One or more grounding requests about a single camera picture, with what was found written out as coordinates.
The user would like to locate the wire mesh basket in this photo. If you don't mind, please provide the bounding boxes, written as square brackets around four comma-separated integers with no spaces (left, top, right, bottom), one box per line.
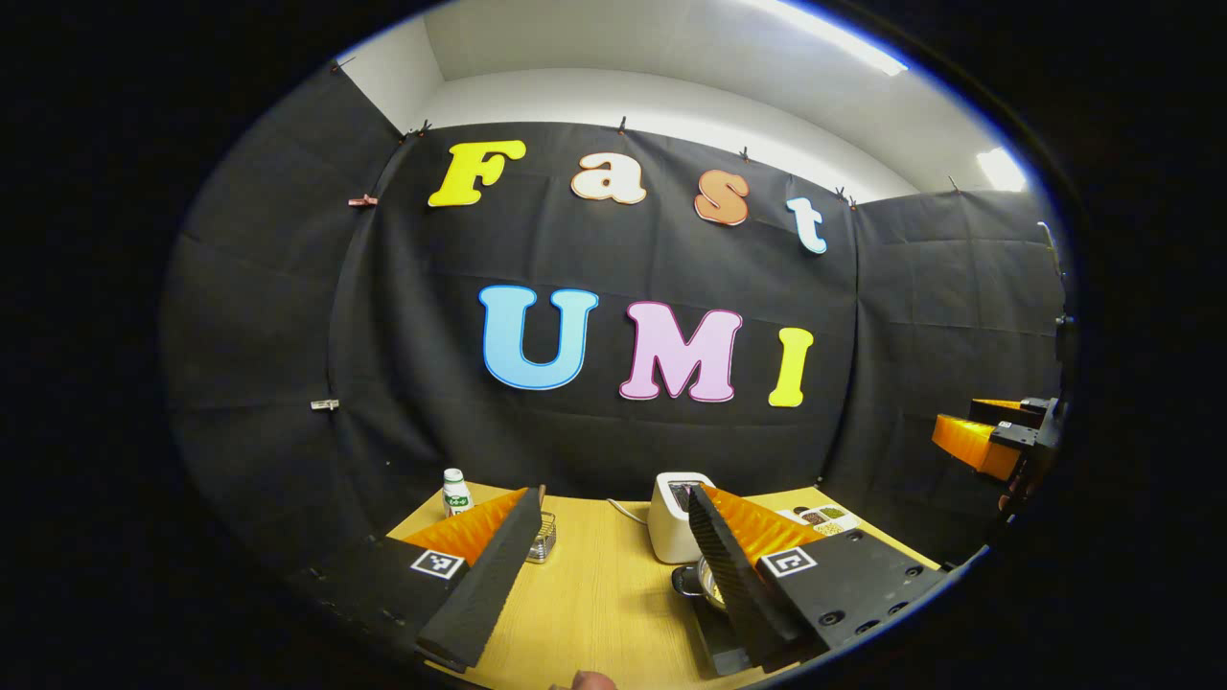
[525,511,558,564]

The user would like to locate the white toaster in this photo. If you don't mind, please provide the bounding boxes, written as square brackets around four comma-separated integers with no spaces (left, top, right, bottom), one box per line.
[648,471,717,564]

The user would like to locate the row of black clips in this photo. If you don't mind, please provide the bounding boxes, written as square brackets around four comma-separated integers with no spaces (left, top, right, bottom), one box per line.
[331,56,961,207]

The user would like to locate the stainless steel pot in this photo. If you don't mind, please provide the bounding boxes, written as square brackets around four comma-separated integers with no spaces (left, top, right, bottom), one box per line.
[671,554,729,614]

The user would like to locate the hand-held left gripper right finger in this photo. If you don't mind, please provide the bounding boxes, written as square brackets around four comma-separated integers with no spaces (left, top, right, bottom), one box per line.
[686,484,950,675]

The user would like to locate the short ceiling light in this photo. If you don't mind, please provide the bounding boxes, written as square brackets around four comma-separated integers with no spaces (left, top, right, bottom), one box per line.
[976,146,1029,193]

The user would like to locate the white divided grain tray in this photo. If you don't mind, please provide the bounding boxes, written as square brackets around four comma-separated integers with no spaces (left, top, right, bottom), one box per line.
[799,505,859,538]

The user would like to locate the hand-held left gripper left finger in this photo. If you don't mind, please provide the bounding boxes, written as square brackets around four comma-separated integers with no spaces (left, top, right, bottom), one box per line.
[307,486,544,674]

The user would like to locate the black induction cooktop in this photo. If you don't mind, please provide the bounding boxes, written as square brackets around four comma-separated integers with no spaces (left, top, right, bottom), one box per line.
[688,594,758,678]

